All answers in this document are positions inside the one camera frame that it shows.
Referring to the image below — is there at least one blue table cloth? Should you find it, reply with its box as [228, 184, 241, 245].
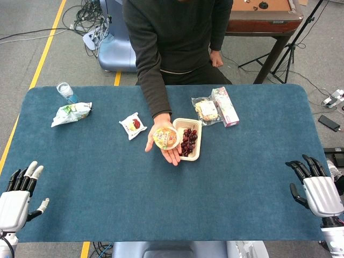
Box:
[0, 84, 332, 242]

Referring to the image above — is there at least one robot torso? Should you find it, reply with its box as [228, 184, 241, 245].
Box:
[111, 240, 269, 258]

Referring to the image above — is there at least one brown wooden table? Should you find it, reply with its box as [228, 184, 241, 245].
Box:
[225, 0, 304, 84]

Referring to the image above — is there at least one black smartphone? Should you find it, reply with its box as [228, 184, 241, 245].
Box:
[318, 114, 341, 132]

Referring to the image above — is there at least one person's left forearm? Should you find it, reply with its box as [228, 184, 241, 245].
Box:
[209, 0, 234, 52]

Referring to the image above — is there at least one person's right hand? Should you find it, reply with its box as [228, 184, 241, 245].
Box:
[145, 112, 182, 167]

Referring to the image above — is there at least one bundle of black cables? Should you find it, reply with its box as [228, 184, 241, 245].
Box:
[61, 0, 112, 57]

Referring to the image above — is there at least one white red snack packet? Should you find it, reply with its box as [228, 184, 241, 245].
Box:
[119, 112, 148, 141]

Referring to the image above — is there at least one pink white carton box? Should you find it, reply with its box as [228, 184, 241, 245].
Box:
[211, 86, 240, 128]

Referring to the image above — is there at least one person's right forearm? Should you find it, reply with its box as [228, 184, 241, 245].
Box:
[135, 51, 173, 119]

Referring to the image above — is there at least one orange jelly cup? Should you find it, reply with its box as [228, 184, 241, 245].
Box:
[152, 126, 180, 150]

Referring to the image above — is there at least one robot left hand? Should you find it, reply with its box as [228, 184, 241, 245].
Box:
[0, 160, 51, 233]

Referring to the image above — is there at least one person's left hand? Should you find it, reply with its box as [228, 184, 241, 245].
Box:
[210, 50, 224, 68]

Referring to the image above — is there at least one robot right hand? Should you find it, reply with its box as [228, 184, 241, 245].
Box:
[285, 154, 344, 218]

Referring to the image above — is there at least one light blue robot base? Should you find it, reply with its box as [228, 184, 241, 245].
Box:
[98, 0, 138, 73]

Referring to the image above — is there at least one black pedal box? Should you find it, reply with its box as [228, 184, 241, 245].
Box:
[324, 147, 344, 162]

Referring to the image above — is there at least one bunch of red grapes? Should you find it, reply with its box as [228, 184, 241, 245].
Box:
[180, 128, 198, 157]

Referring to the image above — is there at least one white power strip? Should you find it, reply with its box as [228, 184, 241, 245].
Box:
[82, 26, 108, 52]
[322, 89, 344, 107]

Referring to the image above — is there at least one black tripod stand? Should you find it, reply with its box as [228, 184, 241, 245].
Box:
[238, 0, 325, 84]

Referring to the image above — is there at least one clear bag of pastries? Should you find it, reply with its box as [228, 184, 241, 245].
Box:
[191, 96, 223, 126]

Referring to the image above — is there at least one beige food tray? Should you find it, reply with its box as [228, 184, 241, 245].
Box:
[172, 118, 203, 161]

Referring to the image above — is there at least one person's dark sweater torso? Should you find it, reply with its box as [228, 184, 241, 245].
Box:
[122, 0, 234, 86]

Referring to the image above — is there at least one clear plastic bottle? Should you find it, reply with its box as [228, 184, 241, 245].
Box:
[56, 82, 79, 104]

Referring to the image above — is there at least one white green chip bag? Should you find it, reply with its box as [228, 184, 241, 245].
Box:
[51, 102, 93, 128]

